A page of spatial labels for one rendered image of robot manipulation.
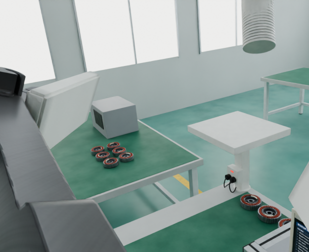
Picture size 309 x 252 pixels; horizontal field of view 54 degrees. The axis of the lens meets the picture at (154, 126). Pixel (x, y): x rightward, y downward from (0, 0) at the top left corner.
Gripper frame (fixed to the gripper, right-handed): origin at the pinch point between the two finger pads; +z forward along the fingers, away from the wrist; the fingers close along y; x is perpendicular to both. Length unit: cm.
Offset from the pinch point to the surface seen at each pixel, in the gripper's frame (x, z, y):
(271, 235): -40, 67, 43
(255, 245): -43, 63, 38
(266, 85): -16, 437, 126
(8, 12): -46, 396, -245
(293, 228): -27, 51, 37
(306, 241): -28, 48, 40
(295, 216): -24, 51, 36
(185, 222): -81, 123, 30
